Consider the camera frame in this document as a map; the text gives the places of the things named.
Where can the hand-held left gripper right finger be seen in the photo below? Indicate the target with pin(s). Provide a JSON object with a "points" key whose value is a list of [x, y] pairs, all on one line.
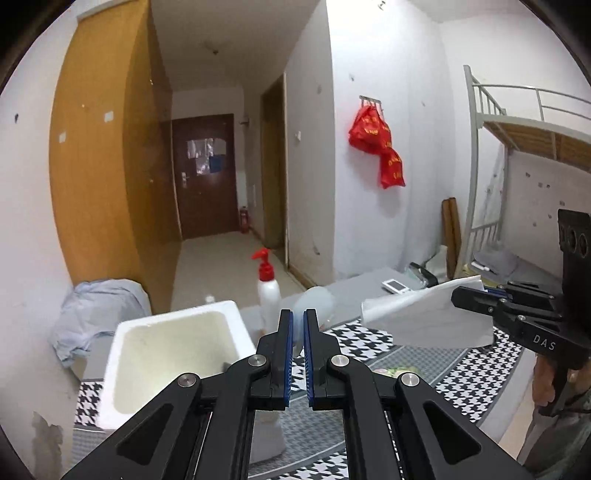
{"points": [[308, 364]]}

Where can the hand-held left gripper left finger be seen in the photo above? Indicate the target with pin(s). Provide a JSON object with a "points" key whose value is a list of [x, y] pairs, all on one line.
{"points": [[289, 360]]}

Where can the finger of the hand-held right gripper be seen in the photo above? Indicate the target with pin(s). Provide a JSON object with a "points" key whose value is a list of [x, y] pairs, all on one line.
{"points": [[531, 291], [475, 302]]}

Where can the white tissue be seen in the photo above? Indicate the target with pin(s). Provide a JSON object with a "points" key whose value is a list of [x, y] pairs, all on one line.
{"points": [[425, 318]]}

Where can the yellow green plastic item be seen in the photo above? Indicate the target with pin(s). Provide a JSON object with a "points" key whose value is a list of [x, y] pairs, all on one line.
{"points": [[395, 372]]}

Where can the white foam box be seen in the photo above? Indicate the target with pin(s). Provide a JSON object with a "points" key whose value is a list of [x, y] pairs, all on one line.
{"points": [[166, 350]]}

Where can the person's right forearm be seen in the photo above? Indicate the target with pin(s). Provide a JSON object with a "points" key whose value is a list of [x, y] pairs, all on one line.
{"points": [[554, 438]]}

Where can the person's right hand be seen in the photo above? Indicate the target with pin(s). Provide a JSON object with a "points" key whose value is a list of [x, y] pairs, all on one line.
{"points": [[544, 381]]}

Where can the black clip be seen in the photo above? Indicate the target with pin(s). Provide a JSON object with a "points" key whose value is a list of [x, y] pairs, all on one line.
{"points": [[425, 274]]}

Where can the white bottle with red pump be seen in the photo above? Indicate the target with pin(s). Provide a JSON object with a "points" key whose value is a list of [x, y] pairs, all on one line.
{"points": [[269, 295]]}

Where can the wooden boards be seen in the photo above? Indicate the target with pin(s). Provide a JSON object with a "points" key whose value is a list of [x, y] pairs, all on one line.
{"points": [[451, 235]]}

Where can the houndstooth tablecloth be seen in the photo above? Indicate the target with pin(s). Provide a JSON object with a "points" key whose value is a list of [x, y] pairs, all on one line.
{"points": [[438, 369]]}

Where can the white remote control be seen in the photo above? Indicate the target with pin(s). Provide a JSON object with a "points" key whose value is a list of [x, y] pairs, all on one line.
{"points": [[396, 286]]}

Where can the red fire extinguisher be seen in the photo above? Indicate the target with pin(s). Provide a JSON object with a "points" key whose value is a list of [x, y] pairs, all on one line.
{"points": [[244, 221]]}

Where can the metal bunk bed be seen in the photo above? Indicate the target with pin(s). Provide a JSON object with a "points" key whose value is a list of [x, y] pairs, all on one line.
{"points": [[545, 138]]}

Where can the red printed plastic bag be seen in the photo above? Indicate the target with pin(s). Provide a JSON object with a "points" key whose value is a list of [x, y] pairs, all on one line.
{"points": [[392, 170], [369, 131]]}

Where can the dark brown door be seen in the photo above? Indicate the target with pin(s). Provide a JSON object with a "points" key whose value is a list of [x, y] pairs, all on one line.
{"points": [[203, 198]]}

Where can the wooden side door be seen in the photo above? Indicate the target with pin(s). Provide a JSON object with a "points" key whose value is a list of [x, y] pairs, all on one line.
{"points": [[273, 175]]}

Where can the light blue cloth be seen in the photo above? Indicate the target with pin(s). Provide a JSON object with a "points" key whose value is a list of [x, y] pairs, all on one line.
{"points": [[97, 314]]}

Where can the blue door notice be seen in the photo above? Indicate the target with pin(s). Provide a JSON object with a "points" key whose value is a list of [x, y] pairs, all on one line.
{"points": [[215, 164]]}

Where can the wooden wardrobe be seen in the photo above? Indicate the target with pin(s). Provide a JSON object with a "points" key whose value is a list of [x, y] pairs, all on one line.
{"points": [[101, 184]]}

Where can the metal wall hook rack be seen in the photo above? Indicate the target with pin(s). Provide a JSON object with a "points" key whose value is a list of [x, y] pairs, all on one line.
{"points": [[369, 98]]}

